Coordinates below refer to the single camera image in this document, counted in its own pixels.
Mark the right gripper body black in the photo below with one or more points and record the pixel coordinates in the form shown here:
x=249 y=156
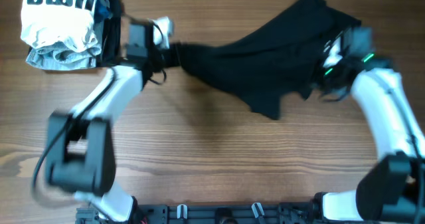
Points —
x=323 y=75

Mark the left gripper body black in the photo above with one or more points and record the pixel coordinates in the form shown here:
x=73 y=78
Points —
x=154 y=56

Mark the black t-shirt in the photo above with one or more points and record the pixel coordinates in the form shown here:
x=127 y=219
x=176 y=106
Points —
x=280 y=57

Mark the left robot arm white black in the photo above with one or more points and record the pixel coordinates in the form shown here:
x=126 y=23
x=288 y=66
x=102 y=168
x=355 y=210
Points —
x=79 y=155

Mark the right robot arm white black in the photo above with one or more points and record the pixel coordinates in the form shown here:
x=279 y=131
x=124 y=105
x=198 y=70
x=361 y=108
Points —
x=393 y=191

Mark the black folded garment in pile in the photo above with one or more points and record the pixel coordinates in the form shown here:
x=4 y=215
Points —
x=111 y=35

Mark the blue garment in pile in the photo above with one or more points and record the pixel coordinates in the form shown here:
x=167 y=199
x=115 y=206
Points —
x=102 y=11

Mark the white shirt with black lettering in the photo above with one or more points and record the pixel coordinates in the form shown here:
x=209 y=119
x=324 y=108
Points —
x=71 y=22

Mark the grey folded garment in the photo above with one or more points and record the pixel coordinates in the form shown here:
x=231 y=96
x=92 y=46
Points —
x=59 y=57

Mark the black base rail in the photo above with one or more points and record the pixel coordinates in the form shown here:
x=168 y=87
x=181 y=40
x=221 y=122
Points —
x=284 y=213

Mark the left white rail clip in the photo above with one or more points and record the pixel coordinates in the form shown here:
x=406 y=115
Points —
x=182 y=212

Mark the white rail clip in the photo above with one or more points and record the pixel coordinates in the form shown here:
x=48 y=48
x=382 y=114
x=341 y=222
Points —
x=182 y=212
x=258 y=212

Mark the right white rail clip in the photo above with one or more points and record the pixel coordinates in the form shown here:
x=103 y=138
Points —
x=258 y=212

